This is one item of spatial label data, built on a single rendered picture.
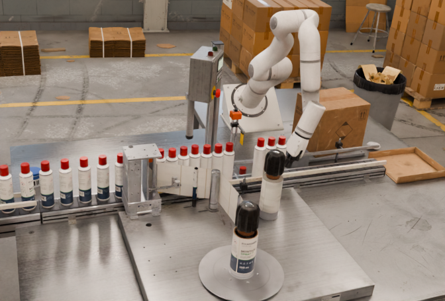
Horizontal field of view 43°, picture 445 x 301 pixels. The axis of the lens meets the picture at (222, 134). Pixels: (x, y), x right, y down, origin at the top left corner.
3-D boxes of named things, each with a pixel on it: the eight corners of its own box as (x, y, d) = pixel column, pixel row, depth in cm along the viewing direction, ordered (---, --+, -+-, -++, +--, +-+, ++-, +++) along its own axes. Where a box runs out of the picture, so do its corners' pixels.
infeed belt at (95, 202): (41, 220, 230) (40, 212, 228) (39, 209, 237) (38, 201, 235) (383, 173, 285) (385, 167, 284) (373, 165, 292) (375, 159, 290)
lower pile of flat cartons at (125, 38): (89, 57, 649) (88, 40, 639) (88, 43, 695) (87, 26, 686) (146, 57, 664) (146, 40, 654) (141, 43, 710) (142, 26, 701)
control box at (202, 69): (187, 100, 238) (189, 57, 230) (199, 86, 253) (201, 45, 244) (210, 104, 236) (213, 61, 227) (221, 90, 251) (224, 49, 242)
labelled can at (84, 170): (79, 204, 235) (77, 161, 225) (78, 198, 239) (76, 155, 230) (93, 203, 236) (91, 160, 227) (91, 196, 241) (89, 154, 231)
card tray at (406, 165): (396, 184, 279) (398, 176, 277) (367, 158, 301) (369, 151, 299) (445, 176, 289) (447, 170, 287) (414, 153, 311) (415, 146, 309)
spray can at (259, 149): (253, 180, 262) (258, 141, 253) (249, 175, 266) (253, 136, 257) (263, 180, 263) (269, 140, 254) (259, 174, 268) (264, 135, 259)
